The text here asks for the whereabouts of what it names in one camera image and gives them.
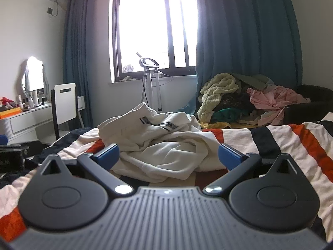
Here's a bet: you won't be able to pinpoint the dark framed window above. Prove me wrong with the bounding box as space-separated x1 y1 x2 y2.
110 0 198 81

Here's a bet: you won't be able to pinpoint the wall socket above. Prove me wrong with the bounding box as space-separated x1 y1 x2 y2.
47 7 53 15

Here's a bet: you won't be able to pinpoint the pale yellow knit blanket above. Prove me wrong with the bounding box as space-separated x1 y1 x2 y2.
197 73 239 123

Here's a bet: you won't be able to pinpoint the garment steamer stand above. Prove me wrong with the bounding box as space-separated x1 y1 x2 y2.
137 53 163 113

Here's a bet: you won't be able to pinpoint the green garment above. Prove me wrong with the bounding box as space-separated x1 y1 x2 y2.
210 107 249 123

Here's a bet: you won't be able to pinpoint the left teal curtain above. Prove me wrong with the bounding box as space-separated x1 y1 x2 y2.
63 0 93 126

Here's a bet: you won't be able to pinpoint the teal curtain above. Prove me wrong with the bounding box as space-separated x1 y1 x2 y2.
195 0 303 89
63 0 93 126

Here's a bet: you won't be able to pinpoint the white dressing table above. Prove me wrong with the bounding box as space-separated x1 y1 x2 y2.
0 95 86 144

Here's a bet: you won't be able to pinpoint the striped bed blanket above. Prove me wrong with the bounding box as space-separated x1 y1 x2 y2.
1 119 332 242

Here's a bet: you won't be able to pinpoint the white black chair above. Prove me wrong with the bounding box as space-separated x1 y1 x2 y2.
51 83 86 140

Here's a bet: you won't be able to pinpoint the orange box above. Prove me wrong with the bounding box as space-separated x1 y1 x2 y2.
0 107 22 119

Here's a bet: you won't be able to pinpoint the right teal curtain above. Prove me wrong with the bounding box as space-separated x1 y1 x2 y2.
195 0 303 89

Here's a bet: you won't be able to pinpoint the white bottle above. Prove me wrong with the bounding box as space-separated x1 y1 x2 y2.
28 96 34 108

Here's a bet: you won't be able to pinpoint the pink garment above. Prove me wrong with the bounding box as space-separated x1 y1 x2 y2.
247 85 311 126

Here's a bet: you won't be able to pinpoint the yellow garment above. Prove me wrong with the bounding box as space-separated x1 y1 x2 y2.
199 122 231 129

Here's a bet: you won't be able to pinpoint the vanity mirror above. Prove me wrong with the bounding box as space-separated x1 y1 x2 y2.
20 56 50 98

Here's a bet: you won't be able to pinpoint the white sweatpants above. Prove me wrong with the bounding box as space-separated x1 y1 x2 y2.
98 103 225 183

